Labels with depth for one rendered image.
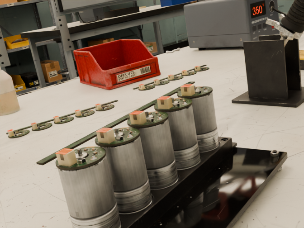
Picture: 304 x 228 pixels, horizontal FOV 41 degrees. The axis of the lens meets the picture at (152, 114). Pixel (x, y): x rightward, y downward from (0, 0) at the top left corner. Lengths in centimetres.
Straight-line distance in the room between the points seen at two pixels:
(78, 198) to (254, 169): 13
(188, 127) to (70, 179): 9
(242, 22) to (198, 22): 10
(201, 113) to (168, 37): 579
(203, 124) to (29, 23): 474
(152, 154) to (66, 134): 23
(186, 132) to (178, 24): 596
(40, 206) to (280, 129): 21
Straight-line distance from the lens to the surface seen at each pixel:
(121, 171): 22
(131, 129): 23
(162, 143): 23
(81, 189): 20
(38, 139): 46
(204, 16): 83
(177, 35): 618
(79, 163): 19
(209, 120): 28
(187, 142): 26
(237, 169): 28
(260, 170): 27
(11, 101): 62
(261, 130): 37
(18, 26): 493
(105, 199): 20
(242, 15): 78
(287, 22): 43
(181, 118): 25
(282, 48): 43
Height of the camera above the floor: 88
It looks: 17 degrees down
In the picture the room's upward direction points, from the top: 10 degrees counter-clockwise
